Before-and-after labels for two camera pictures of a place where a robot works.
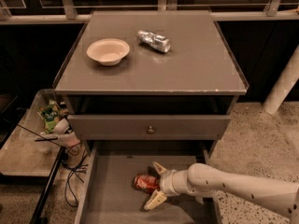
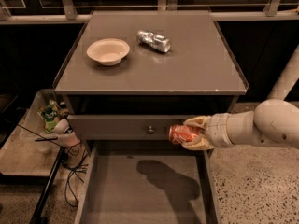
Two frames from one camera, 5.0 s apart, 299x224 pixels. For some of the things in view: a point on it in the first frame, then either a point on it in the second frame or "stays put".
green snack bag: (49, 113) stays put
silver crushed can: (153, 40) stays put
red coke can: (146, 182) → (179, 134)
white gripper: (167, 181) → (217, 129)
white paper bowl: (107, 51) stays put
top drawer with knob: (146, 127) stays put
